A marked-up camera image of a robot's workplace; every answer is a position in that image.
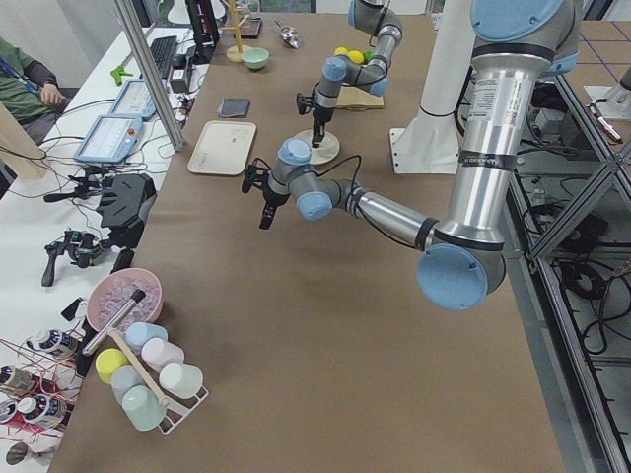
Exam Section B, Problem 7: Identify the black monitor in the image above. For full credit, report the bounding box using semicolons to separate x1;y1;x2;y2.
185;0;220;65

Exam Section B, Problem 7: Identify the steel ice scoop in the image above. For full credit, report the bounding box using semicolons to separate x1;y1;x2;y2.
274;18;302;49

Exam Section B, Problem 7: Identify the white cup rack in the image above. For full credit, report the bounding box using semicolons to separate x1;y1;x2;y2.
106;328;210;436

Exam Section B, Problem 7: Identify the yellow cup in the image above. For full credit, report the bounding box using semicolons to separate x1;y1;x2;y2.
95;348;129;384

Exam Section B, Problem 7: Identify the blue cup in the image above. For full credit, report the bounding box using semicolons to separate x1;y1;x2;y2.
125;322;169;354

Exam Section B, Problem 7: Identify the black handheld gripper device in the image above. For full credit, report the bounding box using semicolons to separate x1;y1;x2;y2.
41;229;104;287

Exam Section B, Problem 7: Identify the grey folded cloth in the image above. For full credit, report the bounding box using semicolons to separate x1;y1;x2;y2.
217;98;250;118

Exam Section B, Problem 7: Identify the teach pendant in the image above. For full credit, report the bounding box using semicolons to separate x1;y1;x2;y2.
109;79;157;120
74;114;143;164

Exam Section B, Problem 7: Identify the lower teach pendant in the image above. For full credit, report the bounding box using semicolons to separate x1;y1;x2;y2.
74;114;143;164

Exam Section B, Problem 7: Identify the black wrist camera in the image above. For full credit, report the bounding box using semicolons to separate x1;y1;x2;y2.
296;93;316;115
241;164;270;194

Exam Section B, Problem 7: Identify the person in green jacket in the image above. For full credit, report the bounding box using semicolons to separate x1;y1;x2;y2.
1;38;69;145

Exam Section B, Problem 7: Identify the cream rabbit tray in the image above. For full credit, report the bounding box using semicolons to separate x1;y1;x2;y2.
187;120;256;176

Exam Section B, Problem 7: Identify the steel scoop in bowl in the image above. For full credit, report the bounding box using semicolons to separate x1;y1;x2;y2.
82;289;146;356

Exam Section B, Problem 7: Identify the mint green bowl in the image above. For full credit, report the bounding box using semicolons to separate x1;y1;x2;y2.
242;47;270;71

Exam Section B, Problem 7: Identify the pink cup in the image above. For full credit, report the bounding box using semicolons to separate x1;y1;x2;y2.
141;337;184;372

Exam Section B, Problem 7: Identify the copper wire bottle rack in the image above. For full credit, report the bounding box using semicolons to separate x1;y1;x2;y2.
1;329;82;439

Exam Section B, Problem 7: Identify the upper teach pendant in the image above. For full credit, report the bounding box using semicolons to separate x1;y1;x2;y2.
109;79;157;120

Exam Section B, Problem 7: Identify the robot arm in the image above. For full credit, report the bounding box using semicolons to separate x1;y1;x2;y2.
244;1;582;310
311;1;403;148

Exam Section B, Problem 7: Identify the spare robot base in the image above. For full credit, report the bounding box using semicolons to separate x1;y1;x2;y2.
584;69;630;121

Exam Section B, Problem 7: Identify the mint cup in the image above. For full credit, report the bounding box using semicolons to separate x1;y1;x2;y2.
121;385;167;432

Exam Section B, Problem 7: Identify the yellow lemon near lime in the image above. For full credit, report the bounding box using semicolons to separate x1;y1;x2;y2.
347;50;365;65

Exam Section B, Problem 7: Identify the white cup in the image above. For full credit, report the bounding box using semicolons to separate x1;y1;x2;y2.
159;363;203;399

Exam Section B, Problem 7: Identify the wooden cup stand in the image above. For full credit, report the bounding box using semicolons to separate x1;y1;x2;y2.
223;0;251;63

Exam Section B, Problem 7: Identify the wooden cutting board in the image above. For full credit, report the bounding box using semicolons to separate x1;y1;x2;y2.
335;87;385;110

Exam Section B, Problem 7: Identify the black keyboard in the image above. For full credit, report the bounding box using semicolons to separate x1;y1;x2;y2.
150;35;177;80

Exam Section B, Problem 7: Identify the aluminium frame post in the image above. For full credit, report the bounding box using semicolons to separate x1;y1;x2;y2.
113;0;184;152

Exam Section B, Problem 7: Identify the pink bowl with ice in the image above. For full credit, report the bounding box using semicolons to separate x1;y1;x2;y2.
87;268;163;332

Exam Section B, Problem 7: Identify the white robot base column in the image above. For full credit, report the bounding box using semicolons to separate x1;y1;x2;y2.
390;0;475;174

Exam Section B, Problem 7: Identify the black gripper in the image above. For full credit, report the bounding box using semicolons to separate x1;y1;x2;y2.
258;177;290;230
312;103;335;149

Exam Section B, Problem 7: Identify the beige round plate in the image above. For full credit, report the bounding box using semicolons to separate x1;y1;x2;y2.
295;130;340;166

